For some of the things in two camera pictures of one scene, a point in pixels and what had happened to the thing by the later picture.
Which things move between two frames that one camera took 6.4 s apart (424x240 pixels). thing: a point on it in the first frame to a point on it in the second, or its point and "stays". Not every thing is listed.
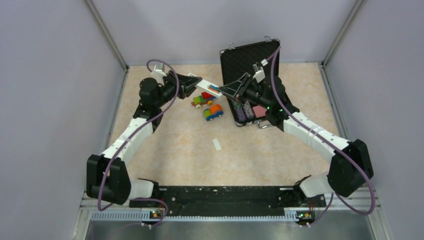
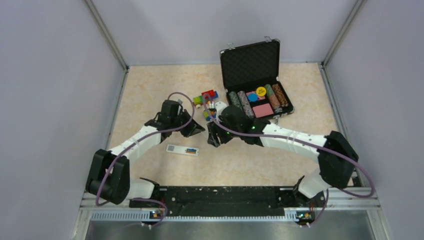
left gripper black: x=188 y=84 to x=193 y=128
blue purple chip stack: x=248 y=110 stays
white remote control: x=208 y=86 to x=182 y=150
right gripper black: x=234 y=89 to x=214 y=138
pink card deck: x=259 y=111 stays
